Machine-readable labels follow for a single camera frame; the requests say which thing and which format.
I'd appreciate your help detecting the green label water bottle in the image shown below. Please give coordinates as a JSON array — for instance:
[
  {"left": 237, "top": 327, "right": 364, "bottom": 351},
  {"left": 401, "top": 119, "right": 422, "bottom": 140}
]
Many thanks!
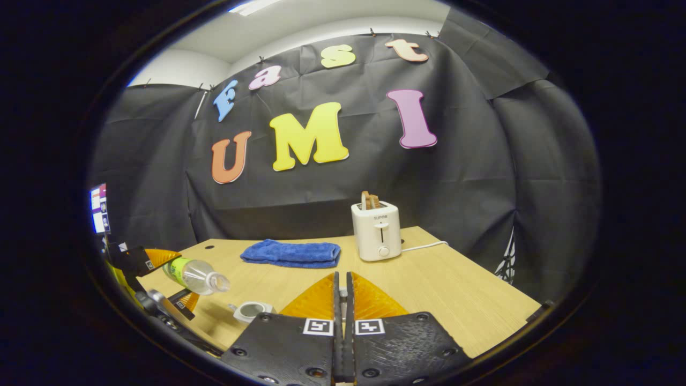
[{"left": 162, "top": 257, "right": 231, "bottom": 295}]

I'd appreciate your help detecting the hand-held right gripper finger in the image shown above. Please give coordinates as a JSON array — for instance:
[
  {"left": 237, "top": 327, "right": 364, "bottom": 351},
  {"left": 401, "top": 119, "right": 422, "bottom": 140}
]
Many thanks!
[
  {"left": 346, "top": 272, "right": 472, "bottom": 384},
  {"left": 221, "top": 272, "right": 344, "bottom": 384}
]

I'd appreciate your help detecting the white toaster cable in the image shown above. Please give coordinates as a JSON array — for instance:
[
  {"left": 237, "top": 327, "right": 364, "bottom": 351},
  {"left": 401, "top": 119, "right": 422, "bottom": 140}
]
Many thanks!
[{"left": 401, "top": 241, "right": 449, "bottom": 253}]

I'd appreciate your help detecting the computer monitor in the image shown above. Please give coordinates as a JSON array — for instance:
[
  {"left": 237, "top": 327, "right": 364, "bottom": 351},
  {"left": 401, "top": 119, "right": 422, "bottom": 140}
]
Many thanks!
[{"left": 90, "top": 183, "right": 111, "bottom": 234}]

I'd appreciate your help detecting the white patterned dark cloth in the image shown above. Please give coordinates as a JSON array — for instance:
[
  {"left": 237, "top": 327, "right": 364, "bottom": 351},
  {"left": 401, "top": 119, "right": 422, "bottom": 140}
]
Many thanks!
[{"left": 493, "top": 228, "right": 516, "bottom": 285}]

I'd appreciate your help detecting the black backdrop cloth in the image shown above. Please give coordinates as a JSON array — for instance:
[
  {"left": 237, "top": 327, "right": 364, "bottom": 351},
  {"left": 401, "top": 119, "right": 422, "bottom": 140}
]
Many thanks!
[{"left": 88, "top": 8, "right": 601, "bottom": 301}]

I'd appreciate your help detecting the ceiling light panel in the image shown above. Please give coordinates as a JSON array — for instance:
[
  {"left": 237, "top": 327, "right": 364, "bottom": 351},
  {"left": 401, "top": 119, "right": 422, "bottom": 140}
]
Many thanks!
[{"left": 229, "top": 0, "right": 282, "bottom": 17}]

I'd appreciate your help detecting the blue towel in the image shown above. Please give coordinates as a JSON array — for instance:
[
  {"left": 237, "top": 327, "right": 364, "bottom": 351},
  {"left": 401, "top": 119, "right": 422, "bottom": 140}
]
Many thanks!
[{"left": 240, "top": 239, "right": 341, "bottom": 269}]

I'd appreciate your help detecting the white toaster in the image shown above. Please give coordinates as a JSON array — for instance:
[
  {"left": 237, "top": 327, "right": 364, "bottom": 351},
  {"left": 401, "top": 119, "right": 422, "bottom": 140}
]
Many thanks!
[{"left": 351, "top": 201, "right": 402, "bottom": 262}]

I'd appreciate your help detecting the white floral teacup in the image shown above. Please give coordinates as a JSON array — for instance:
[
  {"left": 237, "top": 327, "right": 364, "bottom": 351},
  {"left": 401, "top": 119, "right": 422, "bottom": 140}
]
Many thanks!
[{"left": 229, "top": 301, "right": 277, "bottom": 324}]

